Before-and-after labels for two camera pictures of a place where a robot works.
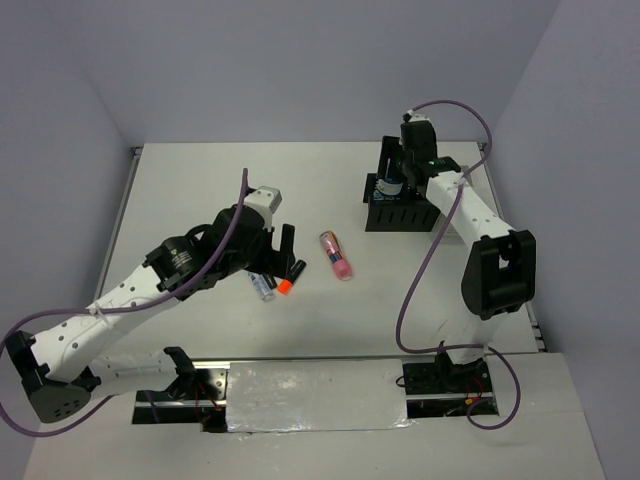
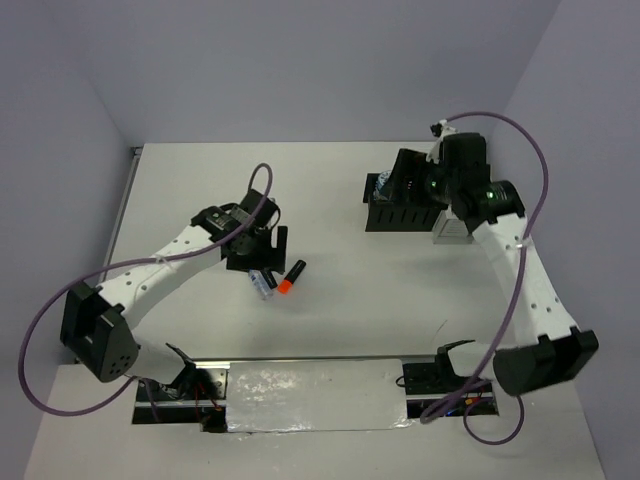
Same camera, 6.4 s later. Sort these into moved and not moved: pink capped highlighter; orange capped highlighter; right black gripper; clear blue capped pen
Moved: right black gripper
Not moved: clear blue capped pen; orange capped highlighter; pink capped highlighter
